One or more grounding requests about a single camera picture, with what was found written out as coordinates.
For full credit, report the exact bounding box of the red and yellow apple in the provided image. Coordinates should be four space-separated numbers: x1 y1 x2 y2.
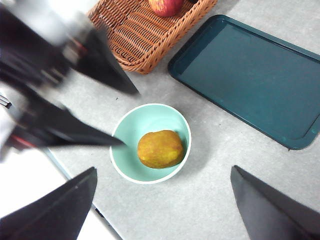
148 0 185 18

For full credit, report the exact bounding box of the yellow-brown oval fruit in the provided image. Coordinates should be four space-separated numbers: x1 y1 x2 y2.
136 129 186 169

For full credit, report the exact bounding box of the dark green rectangular tray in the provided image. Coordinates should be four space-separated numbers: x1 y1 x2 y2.
167 14 320 151

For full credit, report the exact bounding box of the brown wicker basket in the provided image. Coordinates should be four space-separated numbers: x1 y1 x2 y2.
87 0 218 75

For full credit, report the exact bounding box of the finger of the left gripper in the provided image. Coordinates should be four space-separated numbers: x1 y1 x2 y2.
22 97 125 149
73 28 140 96

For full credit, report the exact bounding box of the teal ceramic bowl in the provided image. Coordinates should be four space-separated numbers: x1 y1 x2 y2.
109 103 193 185

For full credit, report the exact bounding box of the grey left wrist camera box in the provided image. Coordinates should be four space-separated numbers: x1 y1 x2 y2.
13 0 94 48

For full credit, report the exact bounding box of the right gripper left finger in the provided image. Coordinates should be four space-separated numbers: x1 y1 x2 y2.
0 166 98 240

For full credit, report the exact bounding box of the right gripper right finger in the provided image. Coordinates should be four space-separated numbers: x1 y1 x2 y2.
230 165 320 240

